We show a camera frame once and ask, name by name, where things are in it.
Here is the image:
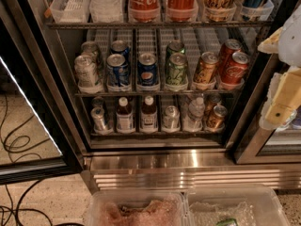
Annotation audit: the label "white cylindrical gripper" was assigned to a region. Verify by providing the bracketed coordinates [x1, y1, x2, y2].
[258, 5, 301, 125]

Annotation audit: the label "brown tea bottle white cap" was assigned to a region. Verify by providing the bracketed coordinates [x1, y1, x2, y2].
[116, 97, 135, 133]

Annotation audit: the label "gold can middle shelf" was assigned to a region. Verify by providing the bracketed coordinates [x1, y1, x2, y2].
[192, 52, 219, 90]

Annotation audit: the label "gold can shelf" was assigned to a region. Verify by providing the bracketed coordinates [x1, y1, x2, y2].
[192, 52, 219, 90]
[203, 0, 233, 22]

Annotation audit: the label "blue can top shelf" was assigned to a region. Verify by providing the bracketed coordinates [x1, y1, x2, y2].
[241, 0, 267, 21]

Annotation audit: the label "gold can top shelf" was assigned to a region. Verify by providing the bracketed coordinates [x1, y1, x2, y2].
[203, 0, 233, 22]

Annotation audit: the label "clear water bottle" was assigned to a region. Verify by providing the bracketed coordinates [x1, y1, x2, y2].
[183, 97, 205, 132]

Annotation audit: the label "red Coke bottle right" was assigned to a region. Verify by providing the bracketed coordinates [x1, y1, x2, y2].
[166, 0, 195, 22]

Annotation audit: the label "red coke bottle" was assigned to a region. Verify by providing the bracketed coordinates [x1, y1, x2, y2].
[166, 0, 195, 22]
[130, 0, 159, 23]

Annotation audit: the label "red Coke bottle left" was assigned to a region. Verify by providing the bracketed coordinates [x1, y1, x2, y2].
[130, 0, 159, 23]

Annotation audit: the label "steel fridge base grille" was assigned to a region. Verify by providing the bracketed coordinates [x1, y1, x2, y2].
[81, 150, 301, 192]

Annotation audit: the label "white ribbed bottle top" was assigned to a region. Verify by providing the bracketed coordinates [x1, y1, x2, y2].
[89, 0, 123, 23]

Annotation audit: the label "open glass fridge door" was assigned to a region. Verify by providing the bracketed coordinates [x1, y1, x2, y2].
[0, 18, 82, 185]

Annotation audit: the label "red Coke can front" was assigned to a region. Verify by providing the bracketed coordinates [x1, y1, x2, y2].
[220, 52, 249, 85]

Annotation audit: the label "red coke can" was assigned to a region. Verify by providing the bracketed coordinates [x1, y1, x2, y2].
[218, 39, 242, 73]
[220, 52, 249, 85]

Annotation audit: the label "red Coke can back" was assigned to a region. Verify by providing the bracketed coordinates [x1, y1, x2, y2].
[218, 39, 242, 73]

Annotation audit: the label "gold can bottom back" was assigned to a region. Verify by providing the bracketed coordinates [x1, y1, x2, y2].
[204, 94, 222, 116]

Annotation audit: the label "gold can bottom front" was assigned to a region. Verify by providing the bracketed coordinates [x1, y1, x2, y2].
[206, 105, 228, 131]

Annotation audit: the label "green can front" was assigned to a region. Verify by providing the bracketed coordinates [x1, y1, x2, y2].
[166, 53, 188, 91]

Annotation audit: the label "green can back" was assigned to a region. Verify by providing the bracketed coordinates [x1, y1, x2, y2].
[166, 40, 185, 60]

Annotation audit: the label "silver can bottom centre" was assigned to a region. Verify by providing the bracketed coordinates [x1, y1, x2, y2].
[163, 105, 180, 133]

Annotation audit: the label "silver can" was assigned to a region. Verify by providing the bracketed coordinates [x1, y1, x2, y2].
[90, 106, 111, 133]
[91, 96, 105, 108]
[163, 105, 180, 133]

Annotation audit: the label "blue Pepsi can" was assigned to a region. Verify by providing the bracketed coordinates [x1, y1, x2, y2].
[137, 53, 159, 90]

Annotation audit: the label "clear bin with ice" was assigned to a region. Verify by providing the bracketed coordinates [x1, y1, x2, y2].
[185, 185, 291, 226]

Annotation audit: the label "green can in bin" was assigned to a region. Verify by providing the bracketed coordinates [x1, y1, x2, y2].
[215, 218, 238, 226]

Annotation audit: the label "blue white can front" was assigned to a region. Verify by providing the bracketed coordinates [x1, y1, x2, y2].
[106, 54, 131, 91]

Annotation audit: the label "blue can back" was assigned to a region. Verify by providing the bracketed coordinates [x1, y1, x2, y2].
[110, 40, 130, 60]

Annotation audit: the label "silver can bottom left back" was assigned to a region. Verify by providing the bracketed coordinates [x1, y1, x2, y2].
[91, 96, 105, 108]

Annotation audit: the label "silver can bottom left front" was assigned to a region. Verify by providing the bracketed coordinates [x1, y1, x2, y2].
[90, 106, 111, 133]

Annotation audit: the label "white can middle back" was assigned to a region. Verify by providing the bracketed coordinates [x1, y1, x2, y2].
[81, 41, 103, 67]

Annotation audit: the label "white can middle front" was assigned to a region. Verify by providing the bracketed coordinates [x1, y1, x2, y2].
[74, 55, 103, 94]

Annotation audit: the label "empty clear tray top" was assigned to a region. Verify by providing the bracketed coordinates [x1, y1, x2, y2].
[50, 0, 90, 24]

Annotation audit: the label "clear bin pink contents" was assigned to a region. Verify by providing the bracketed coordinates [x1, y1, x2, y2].
[85, 189, 188, 226]

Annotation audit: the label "right fridge door frame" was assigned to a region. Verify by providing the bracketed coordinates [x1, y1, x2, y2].
[232, 53, 301, 165]

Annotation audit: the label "black cable on floor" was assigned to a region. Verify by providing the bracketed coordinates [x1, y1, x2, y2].
[0, 179, 86, 226]

